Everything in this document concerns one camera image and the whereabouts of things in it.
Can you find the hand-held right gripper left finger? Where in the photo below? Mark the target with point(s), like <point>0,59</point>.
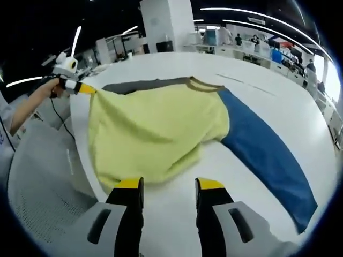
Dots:
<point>128,219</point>

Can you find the blue storage box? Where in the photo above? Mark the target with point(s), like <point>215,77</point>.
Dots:
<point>276,54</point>

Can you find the yellow blue grey garment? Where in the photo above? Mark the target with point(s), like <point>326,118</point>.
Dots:
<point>150,128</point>

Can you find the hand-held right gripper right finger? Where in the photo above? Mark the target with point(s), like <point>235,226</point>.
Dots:
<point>211,219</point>

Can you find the ceiling light strip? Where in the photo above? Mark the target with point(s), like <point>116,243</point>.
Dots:
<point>268,15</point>
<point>257,26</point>
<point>76,40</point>

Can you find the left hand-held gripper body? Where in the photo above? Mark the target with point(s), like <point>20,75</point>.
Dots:
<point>65,65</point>

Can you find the light blue panel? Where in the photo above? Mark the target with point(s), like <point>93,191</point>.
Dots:
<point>210,37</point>

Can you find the person's left hand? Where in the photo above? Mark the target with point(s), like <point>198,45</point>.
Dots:
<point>55,89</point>

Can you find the black cabinet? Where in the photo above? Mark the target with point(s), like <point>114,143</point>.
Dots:
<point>164,47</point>

